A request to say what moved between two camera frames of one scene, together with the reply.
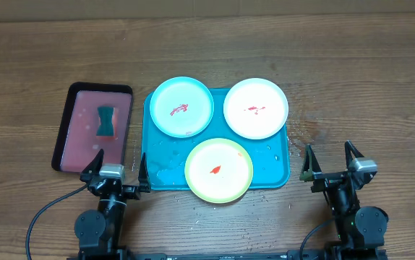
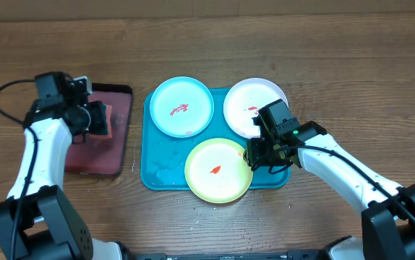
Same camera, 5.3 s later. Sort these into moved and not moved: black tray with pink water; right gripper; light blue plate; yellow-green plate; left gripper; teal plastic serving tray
Moved: left gripper; right gripper
Not moved: yellow-green plate; light blue plate; black tray with pink water; teal plastic serving tray
